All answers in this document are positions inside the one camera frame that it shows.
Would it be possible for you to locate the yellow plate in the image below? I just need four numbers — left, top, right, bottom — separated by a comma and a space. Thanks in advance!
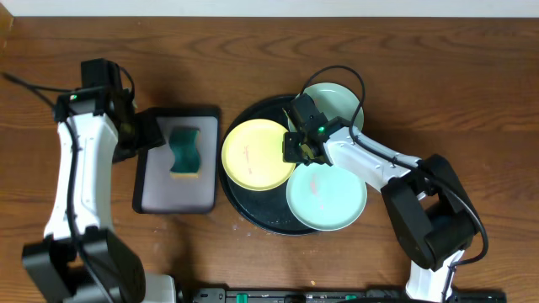
221, 119, 296, 191

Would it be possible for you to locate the green yellow sponge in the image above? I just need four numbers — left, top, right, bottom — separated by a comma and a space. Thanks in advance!
168, 128, 201, 178

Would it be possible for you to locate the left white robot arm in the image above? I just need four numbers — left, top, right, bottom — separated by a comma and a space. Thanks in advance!
22, 87, 178, 302

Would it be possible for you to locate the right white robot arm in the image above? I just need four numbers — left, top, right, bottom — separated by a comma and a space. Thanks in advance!
283, 117, 488, 302

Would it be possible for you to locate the black rectangular soap tray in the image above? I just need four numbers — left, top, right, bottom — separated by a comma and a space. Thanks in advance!
132, 106, 221, 214

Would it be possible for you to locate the round black tray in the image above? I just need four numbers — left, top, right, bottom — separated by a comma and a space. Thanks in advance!
217, 93, 366, 236

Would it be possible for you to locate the upper mint green plate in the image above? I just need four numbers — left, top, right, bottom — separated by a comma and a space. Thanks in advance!
304, 82, 359, 122

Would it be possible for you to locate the mint green plate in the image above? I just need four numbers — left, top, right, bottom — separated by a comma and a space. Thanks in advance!
304, 82, 359, 122
286, 164, 367, 231

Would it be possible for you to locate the lower mint green plate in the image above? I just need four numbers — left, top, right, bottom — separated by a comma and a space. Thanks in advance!
286, 164, 367, 231

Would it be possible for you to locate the black rail with green clips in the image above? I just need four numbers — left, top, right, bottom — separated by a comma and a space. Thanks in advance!
191, 287, 506, 303

